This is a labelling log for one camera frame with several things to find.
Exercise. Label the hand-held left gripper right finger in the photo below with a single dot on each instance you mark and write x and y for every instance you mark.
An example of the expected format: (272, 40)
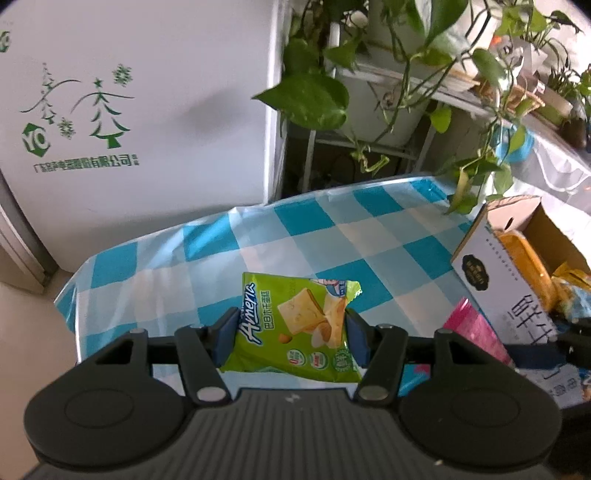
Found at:
(358, 337)

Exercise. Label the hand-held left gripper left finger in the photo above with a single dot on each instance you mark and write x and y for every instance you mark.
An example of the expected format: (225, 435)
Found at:
(224, 339)

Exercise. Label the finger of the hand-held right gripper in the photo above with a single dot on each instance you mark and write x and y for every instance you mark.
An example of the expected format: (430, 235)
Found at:
(579, 348)

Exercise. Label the green snack packet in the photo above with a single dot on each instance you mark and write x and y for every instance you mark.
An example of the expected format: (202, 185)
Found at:
(286, 323)

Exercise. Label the orange snack packet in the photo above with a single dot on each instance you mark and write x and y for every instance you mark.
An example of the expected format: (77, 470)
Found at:
(526, 267)

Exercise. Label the white cardboard box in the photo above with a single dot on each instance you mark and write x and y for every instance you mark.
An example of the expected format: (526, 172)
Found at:
(489, 258)

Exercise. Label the yellow snack packet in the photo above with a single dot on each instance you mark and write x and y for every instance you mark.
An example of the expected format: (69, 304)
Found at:
(575, 286)

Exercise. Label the pink snack packet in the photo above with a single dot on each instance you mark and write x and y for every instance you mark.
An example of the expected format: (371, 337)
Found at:
(475, 332)

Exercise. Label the blue checkered tablecloth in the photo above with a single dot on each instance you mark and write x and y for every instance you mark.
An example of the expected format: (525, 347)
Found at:
(323, 230)

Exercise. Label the clear plastic sheet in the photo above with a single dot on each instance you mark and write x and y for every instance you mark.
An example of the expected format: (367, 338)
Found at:
(558, 161)

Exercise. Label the blue plastic pot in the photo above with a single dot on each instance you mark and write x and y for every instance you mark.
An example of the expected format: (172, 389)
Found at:
(519, 147)

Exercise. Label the white refrigerator with green print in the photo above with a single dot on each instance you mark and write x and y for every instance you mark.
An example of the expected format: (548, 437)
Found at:
(161, 115)

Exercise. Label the small white flower pot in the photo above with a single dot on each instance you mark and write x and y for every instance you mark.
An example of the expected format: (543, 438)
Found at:
(556, 106)

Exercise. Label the green pothos plant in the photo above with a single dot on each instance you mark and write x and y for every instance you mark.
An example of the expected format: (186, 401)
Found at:
(304, 97)

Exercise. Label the white plant rack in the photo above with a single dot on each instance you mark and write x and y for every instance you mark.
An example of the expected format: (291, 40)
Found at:
(383, 74)

